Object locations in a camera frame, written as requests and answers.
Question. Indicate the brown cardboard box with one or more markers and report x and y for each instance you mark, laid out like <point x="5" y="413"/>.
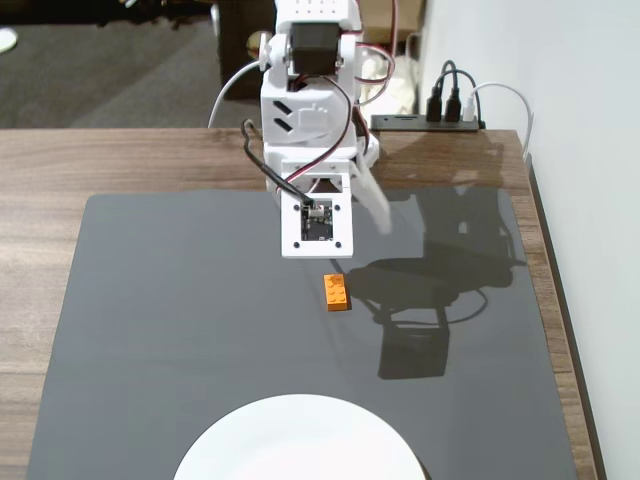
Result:
<point x="410" y="15"/>

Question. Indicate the black usb hub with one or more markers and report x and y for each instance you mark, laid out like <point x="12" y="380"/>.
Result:
<point x="400" y="123"/>

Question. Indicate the orange lego block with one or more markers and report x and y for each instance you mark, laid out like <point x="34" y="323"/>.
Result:
<point x="336" y="295"/>

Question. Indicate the dark brown cabinet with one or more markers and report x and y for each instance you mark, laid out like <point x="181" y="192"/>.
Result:
<point x="240" y="30"/>

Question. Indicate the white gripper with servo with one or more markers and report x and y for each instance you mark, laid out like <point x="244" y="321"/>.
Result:
<point x="372" y="196"/>

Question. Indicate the white round object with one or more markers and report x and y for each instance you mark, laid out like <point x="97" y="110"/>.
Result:
<point x="6" y="40"/>

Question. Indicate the white round plate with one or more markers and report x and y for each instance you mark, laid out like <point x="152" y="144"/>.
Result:
<point x="300" y="445"/>

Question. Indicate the dark grey table mat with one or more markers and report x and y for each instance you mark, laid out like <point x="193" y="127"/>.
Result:
<point x="150" y="325"/>

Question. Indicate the round yellow red object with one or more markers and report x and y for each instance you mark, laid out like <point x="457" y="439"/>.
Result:
<point x="255" y="45"/>

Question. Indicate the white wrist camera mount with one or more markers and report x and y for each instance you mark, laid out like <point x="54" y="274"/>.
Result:
<point x="292" y="225"/>

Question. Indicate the white plastic bag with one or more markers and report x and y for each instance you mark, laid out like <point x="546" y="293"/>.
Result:
<point x="405" y="90"/>

